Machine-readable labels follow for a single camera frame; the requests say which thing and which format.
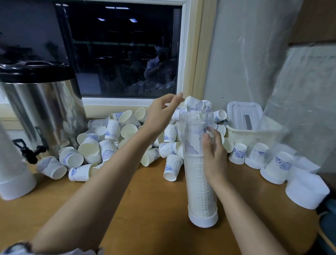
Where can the person's right hand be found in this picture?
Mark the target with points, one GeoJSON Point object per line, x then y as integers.
{"type": "Point", "coordinates": [215, 163]}

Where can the pile of paper cups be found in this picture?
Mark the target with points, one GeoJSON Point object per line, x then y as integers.
{"type": "Point", "coordinates": [99, 142]}

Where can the person's right forearm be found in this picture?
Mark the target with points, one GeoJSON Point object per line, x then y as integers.
{"type": "Point", "coordinates": [246, 223]}

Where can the person's left hand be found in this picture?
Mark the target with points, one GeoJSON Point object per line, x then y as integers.
{"type": "Point", "coordinates": [160, 116]}

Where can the translucent plastic box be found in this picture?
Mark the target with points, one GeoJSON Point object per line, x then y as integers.
{"type": "Point", "coordinates": [260, 136]}

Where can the stainless steel water dispenser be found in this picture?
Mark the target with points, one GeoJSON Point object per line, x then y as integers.
{"type": "Point", "coordinates": [44, 105]}

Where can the person's grey shirt sleeve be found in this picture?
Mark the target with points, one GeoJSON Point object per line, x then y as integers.
{"type": "Point", "coordinates": [31, 251]}

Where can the blue bin with tan rim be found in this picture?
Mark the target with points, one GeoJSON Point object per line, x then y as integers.
{"type": "Point", "coordinates": [328, 223]}

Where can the clear plastic bag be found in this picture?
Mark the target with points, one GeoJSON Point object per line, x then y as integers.
{"type": "Point", "coordinates": [309, 100]}

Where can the brown wooden wall cabinet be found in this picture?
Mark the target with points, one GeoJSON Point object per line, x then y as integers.
{"type": "Point", "coordinates": [317, 18]}

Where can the person's left forearm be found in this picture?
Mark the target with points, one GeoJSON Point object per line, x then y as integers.
{"type": "Point", "coordinates": [89, 199]}

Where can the white framed window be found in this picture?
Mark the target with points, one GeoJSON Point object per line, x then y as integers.
{"type": "Point", "coordinates": [120, 47]}

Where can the white plastic lid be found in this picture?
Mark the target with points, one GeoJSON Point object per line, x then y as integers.
{"type": "Point", "coordinates": [245, 115]}

